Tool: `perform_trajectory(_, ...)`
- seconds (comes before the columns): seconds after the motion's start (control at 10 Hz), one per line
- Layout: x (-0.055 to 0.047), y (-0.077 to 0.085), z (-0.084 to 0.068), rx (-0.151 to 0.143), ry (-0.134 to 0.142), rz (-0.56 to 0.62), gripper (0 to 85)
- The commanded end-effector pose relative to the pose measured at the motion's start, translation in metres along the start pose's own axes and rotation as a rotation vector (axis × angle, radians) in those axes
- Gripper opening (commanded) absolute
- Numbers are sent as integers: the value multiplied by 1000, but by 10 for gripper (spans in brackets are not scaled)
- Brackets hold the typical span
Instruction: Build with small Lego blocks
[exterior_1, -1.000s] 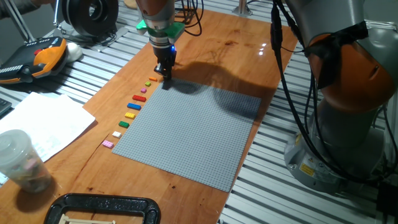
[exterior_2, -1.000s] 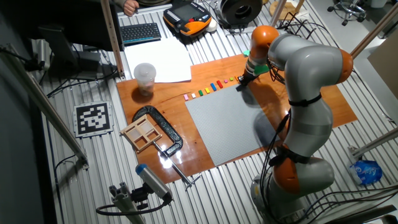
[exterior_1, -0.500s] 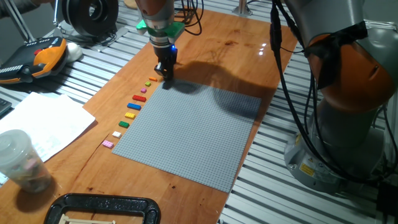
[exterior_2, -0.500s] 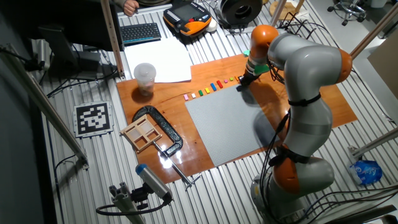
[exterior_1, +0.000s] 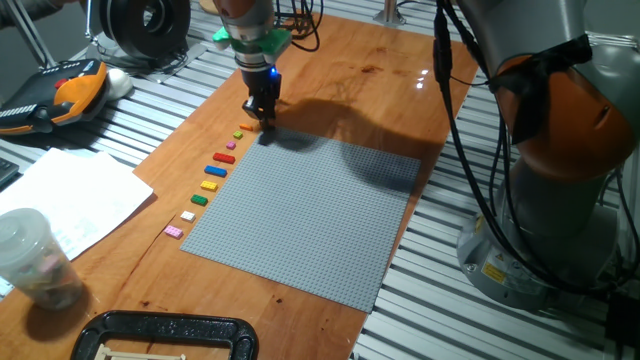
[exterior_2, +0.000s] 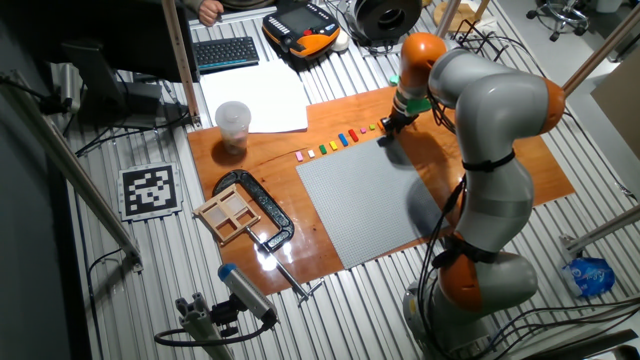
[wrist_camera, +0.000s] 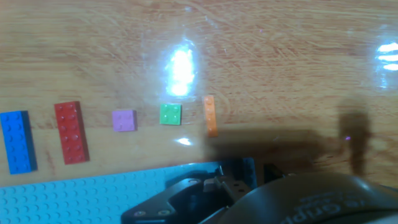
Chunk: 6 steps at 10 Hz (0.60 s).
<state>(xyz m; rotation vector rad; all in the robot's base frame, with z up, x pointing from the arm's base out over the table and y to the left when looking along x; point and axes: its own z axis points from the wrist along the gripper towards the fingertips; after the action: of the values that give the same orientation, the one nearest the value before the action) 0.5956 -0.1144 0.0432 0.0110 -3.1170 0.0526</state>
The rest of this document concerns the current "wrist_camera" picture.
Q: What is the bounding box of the gray Lego baseplate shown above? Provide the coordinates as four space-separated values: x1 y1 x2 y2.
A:
0 157 258 224

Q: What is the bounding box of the small purple Lego plate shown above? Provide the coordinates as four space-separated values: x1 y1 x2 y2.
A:
111 109 138 133

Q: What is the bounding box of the narrow orange Lego plate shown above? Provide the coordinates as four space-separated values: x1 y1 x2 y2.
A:
203 95 219 138

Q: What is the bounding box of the glossy wooden board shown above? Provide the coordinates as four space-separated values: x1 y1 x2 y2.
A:
0 0 398 224

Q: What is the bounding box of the small lime Lego plate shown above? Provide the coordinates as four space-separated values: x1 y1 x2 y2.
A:
159 103 182 126

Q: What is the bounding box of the long blue Lego brick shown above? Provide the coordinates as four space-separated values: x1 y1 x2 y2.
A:
0 110 39 175

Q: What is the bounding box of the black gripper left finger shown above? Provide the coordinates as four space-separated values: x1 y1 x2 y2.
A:
120 160 259 224

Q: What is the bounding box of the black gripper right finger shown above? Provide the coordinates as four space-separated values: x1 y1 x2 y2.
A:
263 162 285 184

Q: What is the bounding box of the long red Lego brick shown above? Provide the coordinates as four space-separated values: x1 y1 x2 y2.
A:
53 100 91 166

